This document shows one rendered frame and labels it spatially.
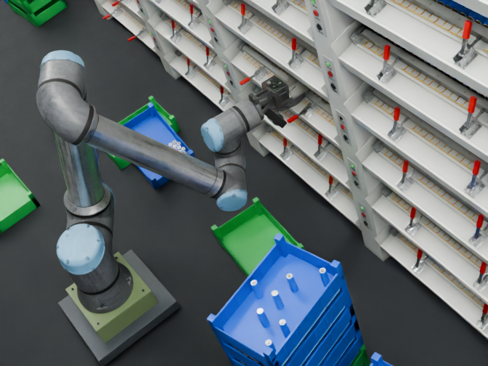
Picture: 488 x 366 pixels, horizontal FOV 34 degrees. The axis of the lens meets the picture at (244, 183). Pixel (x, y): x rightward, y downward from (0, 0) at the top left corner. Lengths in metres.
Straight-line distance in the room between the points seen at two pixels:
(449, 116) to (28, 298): 1.80
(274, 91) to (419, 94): 0.63
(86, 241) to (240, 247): 0.59
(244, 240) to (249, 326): 0.83
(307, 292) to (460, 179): 0.48
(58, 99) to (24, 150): 1.53
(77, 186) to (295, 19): 0.85
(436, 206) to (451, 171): 0.21
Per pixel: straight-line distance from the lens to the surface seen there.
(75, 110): 2.08
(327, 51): 2.03
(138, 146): 2.15
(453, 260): 2.26
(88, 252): 2.46
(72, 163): 2.38
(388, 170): 2.23
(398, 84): 1.88
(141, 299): 2.64
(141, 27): 3.77
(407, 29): 1.71
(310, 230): 2.78
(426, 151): 1.99
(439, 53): 1.65
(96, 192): 2.51
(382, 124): 2.07
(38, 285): 3.04
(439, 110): 1.80
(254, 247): 2.78
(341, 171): 2.52
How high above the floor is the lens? 2.15
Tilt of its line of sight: 46 degrees down
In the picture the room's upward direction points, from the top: 22 degrees counter-clockwise
